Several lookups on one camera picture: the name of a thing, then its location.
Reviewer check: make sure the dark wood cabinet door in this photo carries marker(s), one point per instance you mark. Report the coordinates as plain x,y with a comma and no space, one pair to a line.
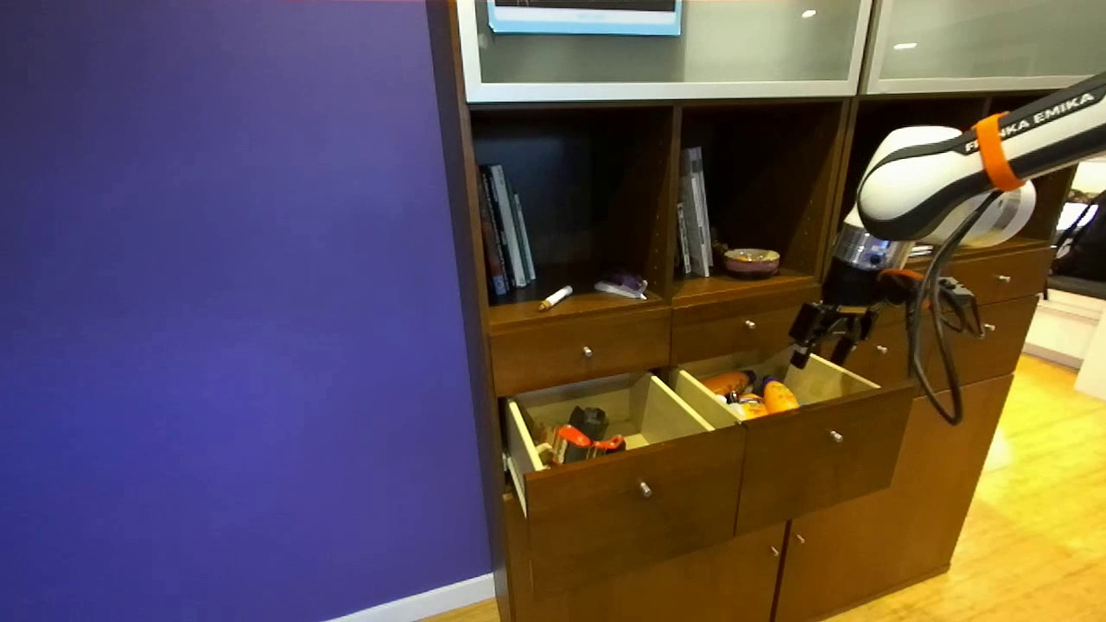
645,589
850,566

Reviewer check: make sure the red orange hand tool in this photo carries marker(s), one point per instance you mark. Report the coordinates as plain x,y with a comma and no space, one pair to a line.
576,441

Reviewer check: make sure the wood drawer holding bottles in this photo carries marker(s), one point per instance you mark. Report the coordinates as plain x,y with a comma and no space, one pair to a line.
806,461

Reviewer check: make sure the small metallic object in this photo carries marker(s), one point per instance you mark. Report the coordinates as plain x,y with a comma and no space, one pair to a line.
624,288

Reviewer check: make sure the white furniture piece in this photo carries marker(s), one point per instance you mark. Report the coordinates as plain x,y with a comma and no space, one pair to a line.
1077,341

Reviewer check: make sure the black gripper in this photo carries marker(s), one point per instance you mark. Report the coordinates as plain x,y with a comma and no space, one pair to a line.
857,298

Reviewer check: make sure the white baseboard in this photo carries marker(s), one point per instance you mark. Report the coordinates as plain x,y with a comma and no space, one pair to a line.
426,599

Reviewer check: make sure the dark book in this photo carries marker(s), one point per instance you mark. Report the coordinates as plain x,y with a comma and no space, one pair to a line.
491,244

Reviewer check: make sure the dark wood drawer front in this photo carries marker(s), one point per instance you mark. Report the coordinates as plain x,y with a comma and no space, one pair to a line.
539,351
1024,290
1004,348
721,333

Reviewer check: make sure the blue framed panel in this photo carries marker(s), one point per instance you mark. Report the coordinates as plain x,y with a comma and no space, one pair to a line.
580,22

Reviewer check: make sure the small silver door knob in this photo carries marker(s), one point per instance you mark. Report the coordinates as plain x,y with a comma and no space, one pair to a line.
797,538
772,551

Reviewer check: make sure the small silver drawer knob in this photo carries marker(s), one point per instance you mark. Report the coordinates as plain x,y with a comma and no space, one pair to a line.
749,326
1004,280
988,331
645,490
585,351
835,435

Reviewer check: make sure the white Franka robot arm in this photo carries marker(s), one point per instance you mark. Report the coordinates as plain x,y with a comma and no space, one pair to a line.
922,184

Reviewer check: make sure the small white pen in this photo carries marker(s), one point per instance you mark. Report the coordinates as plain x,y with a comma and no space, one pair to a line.
555,295

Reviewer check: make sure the small round bowl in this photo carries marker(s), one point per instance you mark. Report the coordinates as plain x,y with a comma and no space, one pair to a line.
752,259

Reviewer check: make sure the grey book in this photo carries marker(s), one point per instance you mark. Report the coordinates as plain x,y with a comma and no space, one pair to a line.
511,230
696,211

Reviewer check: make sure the black tool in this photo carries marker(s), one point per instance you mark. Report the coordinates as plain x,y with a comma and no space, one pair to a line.
589,418

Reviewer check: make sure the wood drawer holding tools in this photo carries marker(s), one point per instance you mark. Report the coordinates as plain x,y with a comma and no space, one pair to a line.
624,507

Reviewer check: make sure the wide frosted glass door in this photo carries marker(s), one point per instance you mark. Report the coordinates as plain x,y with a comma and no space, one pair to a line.
749,47

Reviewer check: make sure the dark background object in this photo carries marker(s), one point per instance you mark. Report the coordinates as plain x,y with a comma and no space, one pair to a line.
1086,245

